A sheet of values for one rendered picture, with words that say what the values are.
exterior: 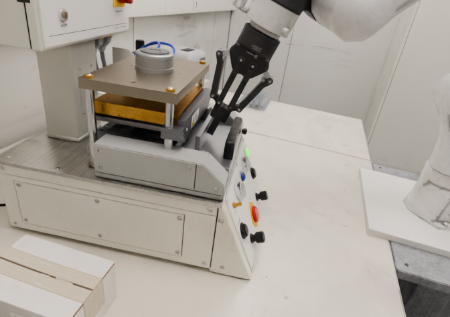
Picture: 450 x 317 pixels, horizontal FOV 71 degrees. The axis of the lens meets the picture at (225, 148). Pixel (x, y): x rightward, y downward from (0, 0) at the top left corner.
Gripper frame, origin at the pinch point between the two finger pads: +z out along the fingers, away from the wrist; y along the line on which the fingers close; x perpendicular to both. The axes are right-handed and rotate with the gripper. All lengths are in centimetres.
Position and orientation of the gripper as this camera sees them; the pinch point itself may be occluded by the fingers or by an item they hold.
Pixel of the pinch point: (217, 118)
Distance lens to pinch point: 69.0
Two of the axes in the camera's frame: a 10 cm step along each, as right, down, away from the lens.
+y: 8.8, 4.7, 0.7
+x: 1.6, -4.3, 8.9
